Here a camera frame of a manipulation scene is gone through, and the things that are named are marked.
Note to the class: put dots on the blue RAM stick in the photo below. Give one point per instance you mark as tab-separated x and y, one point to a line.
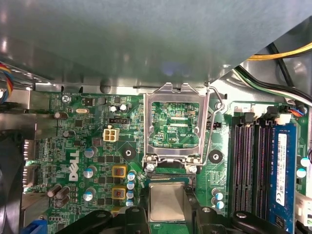
282	170

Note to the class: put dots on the silver topped CPU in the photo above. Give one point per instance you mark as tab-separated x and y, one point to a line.
167	202

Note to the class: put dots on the metal locking lever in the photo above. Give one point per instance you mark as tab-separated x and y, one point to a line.
211	136

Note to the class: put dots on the black PC case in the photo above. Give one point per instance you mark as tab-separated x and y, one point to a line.
302	73

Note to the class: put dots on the black RAM slot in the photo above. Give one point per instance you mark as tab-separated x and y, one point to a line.
237	170
260	170
267	146
249	170

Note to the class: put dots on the metal socket cover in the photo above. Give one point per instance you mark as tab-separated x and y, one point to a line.
148	122

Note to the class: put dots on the green motherboard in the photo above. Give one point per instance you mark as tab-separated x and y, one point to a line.
97	146

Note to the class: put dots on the grey power supply unit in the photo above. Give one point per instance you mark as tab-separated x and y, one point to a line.
146	36

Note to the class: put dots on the pale four pin power socket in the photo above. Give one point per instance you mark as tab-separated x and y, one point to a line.
111	135

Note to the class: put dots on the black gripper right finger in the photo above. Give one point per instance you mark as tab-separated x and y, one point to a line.
209	221

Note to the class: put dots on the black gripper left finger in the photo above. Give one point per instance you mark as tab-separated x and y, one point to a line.
134	221

